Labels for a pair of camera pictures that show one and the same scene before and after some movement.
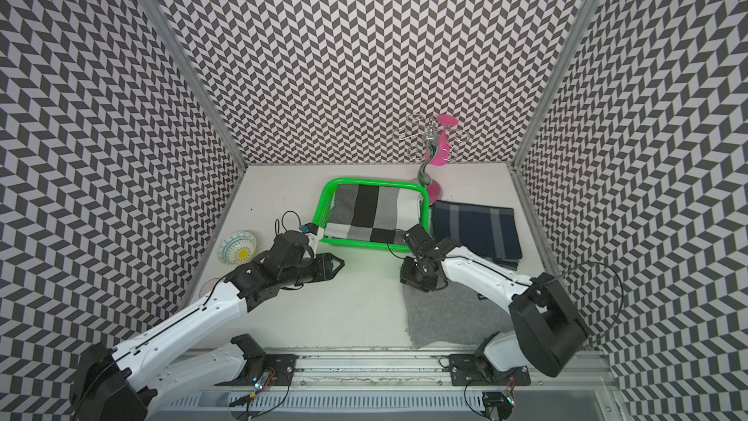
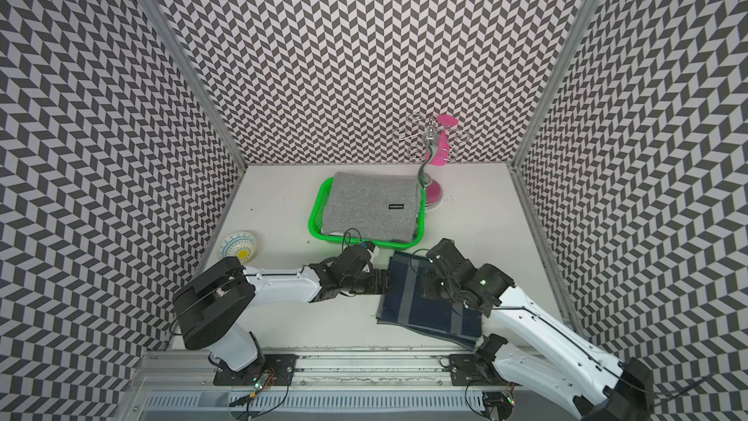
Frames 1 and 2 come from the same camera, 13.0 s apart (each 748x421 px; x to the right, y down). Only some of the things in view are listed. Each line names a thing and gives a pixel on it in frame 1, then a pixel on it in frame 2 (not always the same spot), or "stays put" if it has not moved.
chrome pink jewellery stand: (432, 136) stays put
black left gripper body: (296, 275) -> (366, 283)
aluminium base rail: (393, 386) stays put
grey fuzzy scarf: (451, 316) -> (372, 207)
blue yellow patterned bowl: (237, 248) stays put
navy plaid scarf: (490, 232) -> (404, 305)
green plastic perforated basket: (320, 211) stays put
